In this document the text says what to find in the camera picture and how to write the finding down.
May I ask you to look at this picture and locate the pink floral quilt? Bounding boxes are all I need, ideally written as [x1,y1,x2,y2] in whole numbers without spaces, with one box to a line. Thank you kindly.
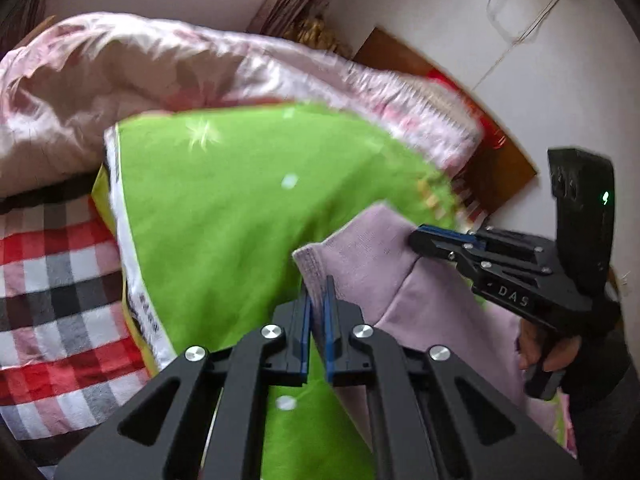
[0,12,486,198]

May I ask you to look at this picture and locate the lilac pants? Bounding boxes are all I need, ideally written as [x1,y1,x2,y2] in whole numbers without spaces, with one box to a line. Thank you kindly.
[292,203,568,443]

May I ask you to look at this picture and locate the wooden headboard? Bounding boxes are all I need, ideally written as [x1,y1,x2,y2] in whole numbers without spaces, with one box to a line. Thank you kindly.
[352,27,538,216]

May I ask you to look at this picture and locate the green printed blanket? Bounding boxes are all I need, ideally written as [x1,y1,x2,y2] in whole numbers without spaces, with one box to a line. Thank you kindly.
[92,102,576,480]

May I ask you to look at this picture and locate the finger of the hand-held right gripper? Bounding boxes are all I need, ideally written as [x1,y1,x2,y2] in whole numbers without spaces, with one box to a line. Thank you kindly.
[417,225,556,257]
[410,232,566,286]

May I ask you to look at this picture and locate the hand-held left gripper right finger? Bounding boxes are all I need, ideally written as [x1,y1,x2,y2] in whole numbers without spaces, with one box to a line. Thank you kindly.
[322,275,586,480]

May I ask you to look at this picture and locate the red plaid sheet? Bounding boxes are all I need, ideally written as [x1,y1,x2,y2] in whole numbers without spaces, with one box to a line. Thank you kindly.
[0,195,156,461]

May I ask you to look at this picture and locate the person's right forearm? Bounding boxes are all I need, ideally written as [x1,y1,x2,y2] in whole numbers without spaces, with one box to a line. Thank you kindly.
[560,305,640,461]

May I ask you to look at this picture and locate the yellow-brown object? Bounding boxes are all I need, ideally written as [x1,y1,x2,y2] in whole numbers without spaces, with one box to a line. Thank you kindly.
[295,17,351,56]

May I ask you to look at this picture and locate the clear looped hose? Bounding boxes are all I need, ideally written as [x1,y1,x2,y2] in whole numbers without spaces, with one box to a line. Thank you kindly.
[486,0,531,46]

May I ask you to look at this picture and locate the person's right hand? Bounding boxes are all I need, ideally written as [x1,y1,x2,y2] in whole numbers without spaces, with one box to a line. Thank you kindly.
[515,317,583,376]

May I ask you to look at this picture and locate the patterned bed sheet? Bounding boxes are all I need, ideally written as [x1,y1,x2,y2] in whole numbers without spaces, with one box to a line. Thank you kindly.
[415,167,491,228]

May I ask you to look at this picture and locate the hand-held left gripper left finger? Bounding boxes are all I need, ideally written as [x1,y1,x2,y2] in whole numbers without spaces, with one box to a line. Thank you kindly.
[54,297,313,480]

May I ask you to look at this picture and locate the thin wall cable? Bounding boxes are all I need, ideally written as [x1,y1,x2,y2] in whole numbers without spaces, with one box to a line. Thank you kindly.
[472,0,565,91]

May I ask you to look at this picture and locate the red pillow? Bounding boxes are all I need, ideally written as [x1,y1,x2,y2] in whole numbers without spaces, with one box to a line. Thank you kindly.
[425,70,507,148]

